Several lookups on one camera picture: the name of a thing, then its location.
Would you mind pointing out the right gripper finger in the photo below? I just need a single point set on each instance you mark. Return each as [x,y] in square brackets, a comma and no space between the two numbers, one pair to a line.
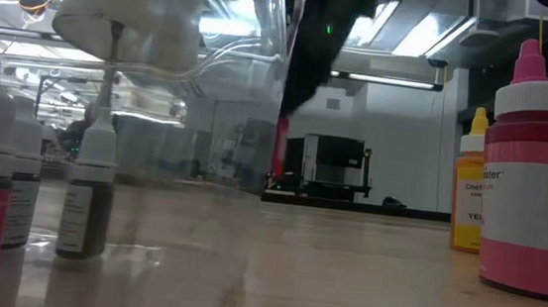
[308,72]

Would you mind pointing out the red food coloring bottle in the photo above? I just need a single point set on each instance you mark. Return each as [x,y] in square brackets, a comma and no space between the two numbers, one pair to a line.
[280,149]

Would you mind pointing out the clear plastic container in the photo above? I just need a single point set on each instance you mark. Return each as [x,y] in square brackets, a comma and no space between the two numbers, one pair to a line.
[170,264]

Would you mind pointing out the yellow food coloring bottle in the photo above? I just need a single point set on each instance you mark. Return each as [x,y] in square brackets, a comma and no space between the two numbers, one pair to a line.
[464,225]

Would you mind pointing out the pink food coloring bottle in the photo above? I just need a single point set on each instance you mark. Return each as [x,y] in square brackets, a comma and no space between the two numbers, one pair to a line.
[527,220]

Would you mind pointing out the long ceiling light bar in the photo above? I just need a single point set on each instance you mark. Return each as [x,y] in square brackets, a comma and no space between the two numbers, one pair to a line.
[390,80]

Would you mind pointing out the black and white cabinet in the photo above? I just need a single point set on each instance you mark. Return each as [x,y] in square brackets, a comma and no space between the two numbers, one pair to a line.
[343,154]

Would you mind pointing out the black ceiling-mounted device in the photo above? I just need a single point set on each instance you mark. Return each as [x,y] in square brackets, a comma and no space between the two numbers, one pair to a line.
[33,0]

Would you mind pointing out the grey wall plate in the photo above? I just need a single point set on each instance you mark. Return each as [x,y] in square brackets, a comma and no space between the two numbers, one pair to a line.
[333,104]

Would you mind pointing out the small black frame bracket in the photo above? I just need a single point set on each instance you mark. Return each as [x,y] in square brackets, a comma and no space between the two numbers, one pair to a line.
[391,202]

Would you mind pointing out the black aluminium table frame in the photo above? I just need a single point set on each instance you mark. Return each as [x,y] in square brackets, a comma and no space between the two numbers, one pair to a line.
[398,211]

